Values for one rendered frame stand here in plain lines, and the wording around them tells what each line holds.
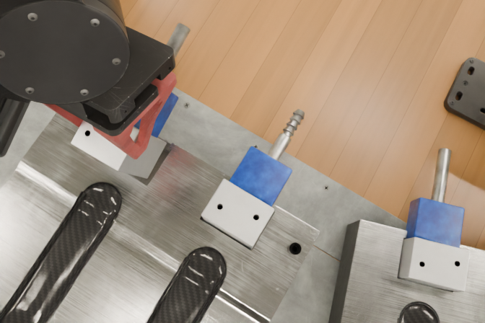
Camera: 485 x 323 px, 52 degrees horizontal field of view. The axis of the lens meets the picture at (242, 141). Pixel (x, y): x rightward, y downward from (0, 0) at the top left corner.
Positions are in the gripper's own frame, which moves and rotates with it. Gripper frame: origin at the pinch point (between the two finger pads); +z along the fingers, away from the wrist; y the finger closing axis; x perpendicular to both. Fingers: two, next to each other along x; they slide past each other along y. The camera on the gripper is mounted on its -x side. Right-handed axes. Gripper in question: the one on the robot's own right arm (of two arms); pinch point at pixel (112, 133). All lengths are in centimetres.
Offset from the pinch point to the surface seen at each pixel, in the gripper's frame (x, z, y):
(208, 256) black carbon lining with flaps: -1.8, 8.3, 10.1
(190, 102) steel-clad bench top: 12.8, 10.1, -2.4
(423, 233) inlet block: 10.9, 9.3, 25.2
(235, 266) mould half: -1.3, 8.3, 12.6
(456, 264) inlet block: 9.9, 9.8, 28.8
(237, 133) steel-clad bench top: 12.9, 11.4, 3.8
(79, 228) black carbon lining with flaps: -5.9, 7.9, -0.8
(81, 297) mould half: -10.1, 9.7, 2.8
